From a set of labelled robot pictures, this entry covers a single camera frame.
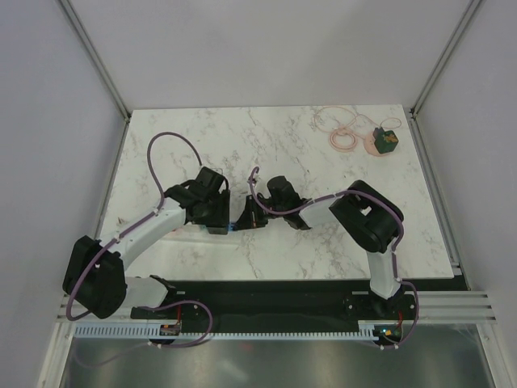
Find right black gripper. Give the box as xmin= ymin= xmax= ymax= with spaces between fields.
xmin=234 ymin=195 xmax=287 ymax=231

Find white power strip coloured sockets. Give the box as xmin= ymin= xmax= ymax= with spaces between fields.
xmin=171 ymin=224 xmax=234 ymax=235

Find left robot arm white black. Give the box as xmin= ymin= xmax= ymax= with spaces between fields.
xmin=62 ymin=167 xmax=230 ymax=318

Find green cube plug adapter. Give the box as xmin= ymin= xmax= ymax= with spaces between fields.
xmin=372 ymin=127 xmax=399 ymax=154

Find pink round disc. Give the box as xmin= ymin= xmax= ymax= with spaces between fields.
xmin=363 ymin=133 xmax=389 ymax=158

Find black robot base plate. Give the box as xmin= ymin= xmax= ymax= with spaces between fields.
xmin=131 ymin=280 xmax=416 ymax=331

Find pink coiled cable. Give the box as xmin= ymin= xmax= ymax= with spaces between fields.
xmin=310 ymin=105 xmax=402 ymax=152

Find grey slotted cable duct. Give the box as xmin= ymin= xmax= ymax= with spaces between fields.
xmin=74 ymin=323 xmax=401 ymax=340

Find aluminium rail bar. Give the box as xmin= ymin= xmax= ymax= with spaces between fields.
xmin=55 ymin=291 xmax=496 ymax=324

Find left aluminium frame post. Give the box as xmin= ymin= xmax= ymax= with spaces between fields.
xmin=56 ymin=0 xmax=132 ymax=123

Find aluminium frame post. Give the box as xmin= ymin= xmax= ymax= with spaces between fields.
xmin=56 ymin=0 xmax=132 ymax=123
xmin=409 ymin=0 xmax=485 ymax=119

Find right aluminium frame post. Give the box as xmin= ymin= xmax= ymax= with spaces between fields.
xmin=409 ymin=0 xmax=485 ymax=119

